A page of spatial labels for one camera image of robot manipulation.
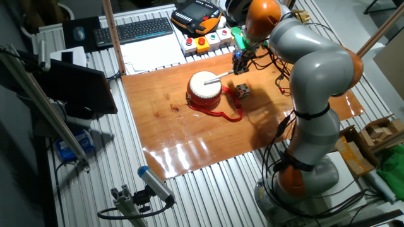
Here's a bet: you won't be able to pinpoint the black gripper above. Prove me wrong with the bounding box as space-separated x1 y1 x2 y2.
232 49 253 76

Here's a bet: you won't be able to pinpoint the white drumstick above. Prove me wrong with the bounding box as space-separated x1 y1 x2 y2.
203 71 235 85

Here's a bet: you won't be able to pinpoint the red drum white skin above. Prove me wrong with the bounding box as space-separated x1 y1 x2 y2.
186 70 223 108

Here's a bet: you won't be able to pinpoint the rubik's cube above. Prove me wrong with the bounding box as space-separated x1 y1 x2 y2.
235 83 251 99

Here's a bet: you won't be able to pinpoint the green wrist adapter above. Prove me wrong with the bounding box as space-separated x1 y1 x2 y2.
233 33 253 51

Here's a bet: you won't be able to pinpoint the white box small red button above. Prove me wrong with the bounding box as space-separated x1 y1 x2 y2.
216 27 233 47

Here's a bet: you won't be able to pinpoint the yellow box big green button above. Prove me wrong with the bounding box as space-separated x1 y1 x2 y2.
229 26 242 44

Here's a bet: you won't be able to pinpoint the white box small green button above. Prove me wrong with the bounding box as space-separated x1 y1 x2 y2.
205 32 222 51

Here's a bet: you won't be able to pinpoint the yellow box red button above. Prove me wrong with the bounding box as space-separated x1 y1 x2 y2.
193 37 211 54

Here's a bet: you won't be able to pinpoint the white box red mushroom button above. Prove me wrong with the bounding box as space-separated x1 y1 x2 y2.
180 37 198 57

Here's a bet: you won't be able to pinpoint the black round spool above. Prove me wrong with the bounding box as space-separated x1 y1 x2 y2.
224 0 253 23

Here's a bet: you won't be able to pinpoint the black orange teach pendant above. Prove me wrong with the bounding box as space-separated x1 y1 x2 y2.
170 0 223 35

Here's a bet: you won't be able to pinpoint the wood grain table mat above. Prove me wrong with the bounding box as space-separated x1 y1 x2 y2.
121 47 366 181

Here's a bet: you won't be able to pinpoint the white paper sheets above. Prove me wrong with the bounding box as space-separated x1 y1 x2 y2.
119 33 187 76

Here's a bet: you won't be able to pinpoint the black keyboard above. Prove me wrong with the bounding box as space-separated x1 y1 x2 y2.
93 16 174 48

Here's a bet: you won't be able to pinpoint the wooden pole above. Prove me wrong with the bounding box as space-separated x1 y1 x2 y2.
101 0 127 76
356 2 404 59

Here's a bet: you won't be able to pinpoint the brown cardboard box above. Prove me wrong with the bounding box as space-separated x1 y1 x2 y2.
333 125 379 177

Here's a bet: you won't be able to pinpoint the black chair base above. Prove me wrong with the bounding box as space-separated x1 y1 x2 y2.
362 0 404 15

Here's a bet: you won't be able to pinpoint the brown cardboard sheet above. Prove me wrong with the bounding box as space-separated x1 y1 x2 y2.
372 34 404 102

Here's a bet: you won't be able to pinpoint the cardboard box with wooden blocks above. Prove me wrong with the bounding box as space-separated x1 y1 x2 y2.
359 115 404 149

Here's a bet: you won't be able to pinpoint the black mouse pad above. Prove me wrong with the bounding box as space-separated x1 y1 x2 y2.
62 16 102 54

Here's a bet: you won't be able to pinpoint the white flat box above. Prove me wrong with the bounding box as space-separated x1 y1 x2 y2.
315 151 367 218

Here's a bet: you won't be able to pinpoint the grey computer mouse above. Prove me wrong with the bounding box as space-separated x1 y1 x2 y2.
73 26 86 42

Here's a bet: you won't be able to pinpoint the black monitor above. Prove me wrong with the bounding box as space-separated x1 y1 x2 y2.
17 50 119 115

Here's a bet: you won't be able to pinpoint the white box device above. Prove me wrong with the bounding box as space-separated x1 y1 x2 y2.
49 46 88 67

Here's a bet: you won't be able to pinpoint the white paper roll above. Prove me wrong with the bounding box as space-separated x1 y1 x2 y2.
365 170 397 204

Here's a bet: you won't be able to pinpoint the blue plastic packet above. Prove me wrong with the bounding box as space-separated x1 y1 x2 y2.
56 129 95 162

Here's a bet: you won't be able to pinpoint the green cloth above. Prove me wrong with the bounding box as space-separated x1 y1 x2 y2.
377 153 404 201

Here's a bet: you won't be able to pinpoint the aluminium profile beam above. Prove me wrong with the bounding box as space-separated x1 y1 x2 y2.
0 44 91 171

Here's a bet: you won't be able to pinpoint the red drum strap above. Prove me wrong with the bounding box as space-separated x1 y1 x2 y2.
188 84 244 123

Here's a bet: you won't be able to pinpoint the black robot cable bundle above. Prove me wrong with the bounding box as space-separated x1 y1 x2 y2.
249 44 379 220

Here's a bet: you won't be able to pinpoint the grey depth camera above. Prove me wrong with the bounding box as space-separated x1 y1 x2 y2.
137 165 176 205

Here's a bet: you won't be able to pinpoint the aluminium camera bracket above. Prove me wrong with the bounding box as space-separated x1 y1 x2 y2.
110 185 148 227

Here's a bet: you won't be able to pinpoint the black camera cable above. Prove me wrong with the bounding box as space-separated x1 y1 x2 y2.
97 201 174 221

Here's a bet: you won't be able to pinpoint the silver metal post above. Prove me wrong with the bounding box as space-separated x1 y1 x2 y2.
37 39 51 72

